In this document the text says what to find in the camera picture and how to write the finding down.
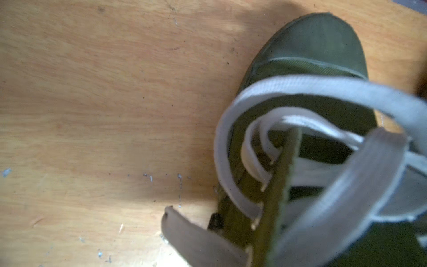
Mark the green shoe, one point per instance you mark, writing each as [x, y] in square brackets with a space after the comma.
[317, 166]

